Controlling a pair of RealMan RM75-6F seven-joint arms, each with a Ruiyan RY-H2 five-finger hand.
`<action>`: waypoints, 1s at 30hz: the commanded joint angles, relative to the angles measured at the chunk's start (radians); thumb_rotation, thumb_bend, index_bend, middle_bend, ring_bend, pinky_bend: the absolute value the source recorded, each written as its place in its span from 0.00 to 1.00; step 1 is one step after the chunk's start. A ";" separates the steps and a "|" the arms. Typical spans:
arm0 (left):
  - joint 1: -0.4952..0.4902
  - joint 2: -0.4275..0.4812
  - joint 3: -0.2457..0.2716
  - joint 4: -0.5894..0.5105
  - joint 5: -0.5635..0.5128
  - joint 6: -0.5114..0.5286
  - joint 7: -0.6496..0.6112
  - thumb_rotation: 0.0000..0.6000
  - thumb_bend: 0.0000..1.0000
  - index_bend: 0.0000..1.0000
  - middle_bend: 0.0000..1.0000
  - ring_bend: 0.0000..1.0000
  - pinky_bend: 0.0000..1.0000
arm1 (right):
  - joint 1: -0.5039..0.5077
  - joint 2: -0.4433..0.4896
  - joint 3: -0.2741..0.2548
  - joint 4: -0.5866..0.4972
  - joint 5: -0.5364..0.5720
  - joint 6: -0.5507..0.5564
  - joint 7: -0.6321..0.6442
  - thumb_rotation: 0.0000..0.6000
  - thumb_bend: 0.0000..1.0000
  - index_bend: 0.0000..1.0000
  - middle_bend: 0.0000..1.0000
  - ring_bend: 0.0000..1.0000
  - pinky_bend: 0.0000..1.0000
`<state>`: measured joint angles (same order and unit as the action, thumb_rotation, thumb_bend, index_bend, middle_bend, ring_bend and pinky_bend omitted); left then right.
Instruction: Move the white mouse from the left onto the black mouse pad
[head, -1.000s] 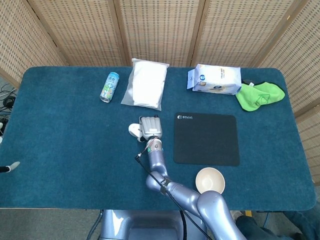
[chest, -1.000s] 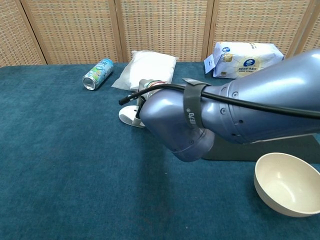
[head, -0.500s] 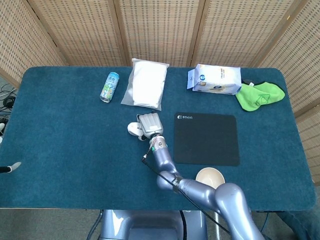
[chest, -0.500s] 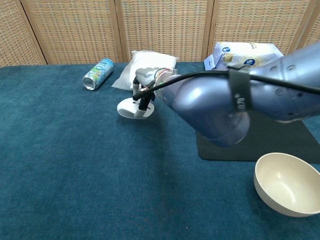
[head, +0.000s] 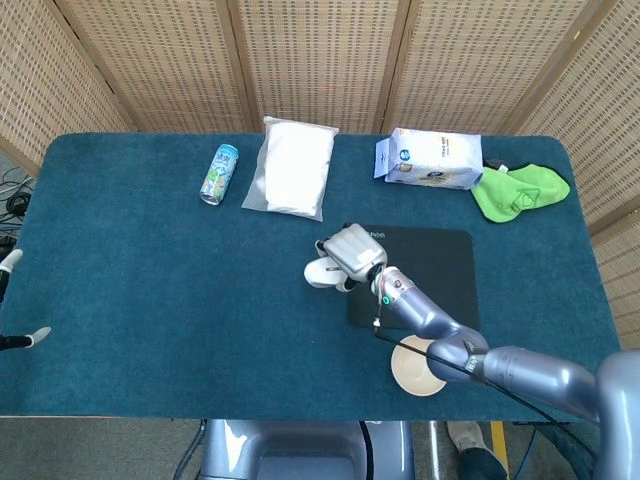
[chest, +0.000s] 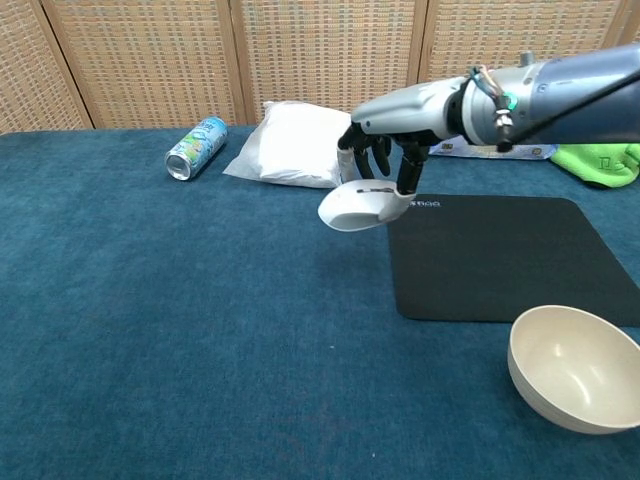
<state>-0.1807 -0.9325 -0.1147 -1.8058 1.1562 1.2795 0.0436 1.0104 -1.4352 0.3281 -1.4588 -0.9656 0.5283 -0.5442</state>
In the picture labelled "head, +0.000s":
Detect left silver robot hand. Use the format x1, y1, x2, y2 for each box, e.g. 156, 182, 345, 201
0, 248, 53, 352

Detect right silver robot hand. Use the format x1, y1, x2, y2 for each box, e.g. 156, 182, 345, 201
314, 223, 389, 294

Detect white wireless computer mouse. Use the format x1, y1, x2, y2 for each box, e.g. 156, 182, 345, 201
303, 257, 354, 294

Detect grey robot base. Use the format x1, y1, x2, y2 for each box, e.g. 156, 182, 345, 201
199, 419, 416, 480

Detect black mouse pad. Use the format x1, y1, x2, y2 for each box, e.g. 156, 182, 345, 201
347, 224, 481, 331

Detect white powder plastic bag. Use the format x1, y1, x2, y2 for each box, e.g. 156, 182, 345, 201
241, 115, 340, 222

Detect white blue tissue pack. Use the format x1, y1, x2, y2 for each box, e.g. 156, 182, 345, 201
374, 127, 485, 191

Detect cream plastic bowl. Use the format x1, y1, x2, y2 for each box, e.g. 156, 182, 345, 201
390, 334, 449, 398

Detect blue green drink can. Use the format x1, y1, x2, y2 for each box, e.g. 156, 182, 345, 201
199, 143, 240, 207

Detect teal carpet table cover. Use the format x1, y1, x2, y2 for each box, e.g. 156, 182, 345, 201
0, 132, 621, 421

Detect green microfiber cloth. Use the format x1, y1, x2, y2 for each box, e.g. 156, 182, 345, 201
471, 162, 571, 224

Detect woven rattan folding screen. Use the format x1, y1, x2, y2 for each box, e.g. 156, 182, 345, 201
0, 0, 640, 351

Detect metal table leg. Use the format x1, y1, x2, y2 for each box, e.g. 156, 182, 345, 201
428, 421, 441, 480

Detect beige shoe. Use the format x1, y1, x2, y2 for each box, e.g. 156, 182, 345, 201
446, 420, 484, 454

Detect black floor cables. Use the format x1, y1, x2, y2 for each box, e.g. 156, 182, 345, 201
0, 167, 34, 236

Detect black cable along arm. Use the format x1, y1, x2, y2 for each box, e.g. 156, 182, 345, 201
372, 279, 601, 461

